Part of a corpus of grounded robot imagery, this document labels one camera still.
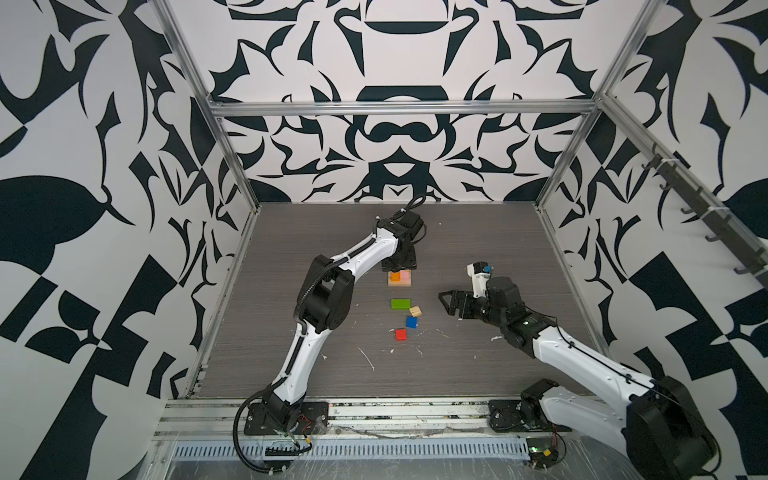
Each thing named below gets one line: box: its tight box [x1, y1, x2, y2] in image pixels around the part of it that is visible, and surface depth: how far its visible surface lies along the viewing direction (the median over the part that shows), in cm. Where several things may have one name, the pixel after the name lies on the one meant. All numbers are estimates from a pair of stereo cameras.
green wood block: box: [391, 299, 411, 310], surface depth 96 cm
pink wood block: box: [399, 269, 412, 283], surface depth 99 cm
